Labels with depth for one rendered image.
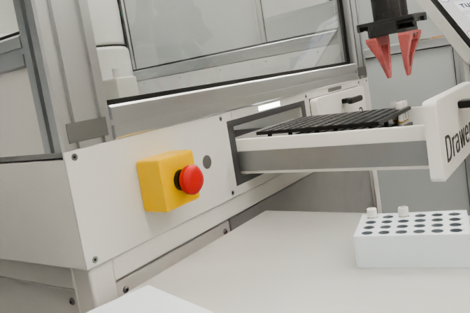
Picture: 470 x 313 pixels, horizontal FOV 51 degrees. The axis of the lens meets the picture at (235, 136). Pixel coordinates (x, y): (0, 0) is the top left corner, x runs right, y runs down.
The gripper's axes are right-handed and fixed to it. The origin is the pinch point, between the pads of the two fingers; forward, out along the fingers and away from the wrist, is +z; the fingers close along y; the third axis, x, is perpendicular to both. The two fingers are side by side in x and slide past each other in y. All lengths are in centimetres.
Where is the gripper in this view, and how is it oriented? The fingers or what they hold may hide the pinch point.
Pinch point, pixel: (398, 71)
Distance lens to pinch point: 90.5
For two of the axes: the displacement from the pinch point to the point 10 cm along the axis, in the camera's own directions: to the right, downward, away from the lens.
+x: 5.8, -2.3, 7.8
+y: 7.9, -0.7, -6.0
